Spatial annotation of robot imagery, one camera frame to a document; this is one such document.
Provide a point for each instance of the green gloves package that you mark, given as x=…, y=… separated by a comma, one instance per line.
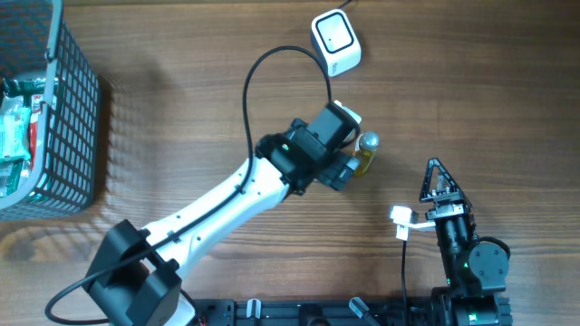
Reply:
x=15, y=173

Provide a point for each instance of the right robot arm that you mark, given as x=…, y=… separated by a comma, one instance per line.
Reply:
x=476, y=267

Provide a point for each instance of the yellow liquid glass bottle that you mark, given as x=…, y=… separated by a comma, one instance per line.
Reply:
x=366, y=147

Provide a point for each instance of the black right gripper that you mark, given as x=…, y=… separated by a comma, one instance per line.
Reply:
x=449, y=202

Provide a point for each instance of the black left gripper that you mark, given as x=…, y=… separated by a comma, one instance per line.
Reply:
x=337, y=174

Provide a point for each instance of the light green wipes pack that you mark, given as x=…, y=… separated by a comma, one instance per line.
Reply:
x=15, y=120

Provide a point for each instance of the white barcode scanner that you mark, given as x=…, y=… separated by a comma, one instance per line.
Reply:
x=335, y=41

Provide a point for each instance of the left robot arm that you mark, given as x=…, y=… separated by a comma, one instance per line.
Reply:
x=139, y=272

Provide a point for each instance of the grey plastic mesh basket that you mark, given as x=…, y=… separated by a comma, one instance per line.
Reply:
x=36, y=42

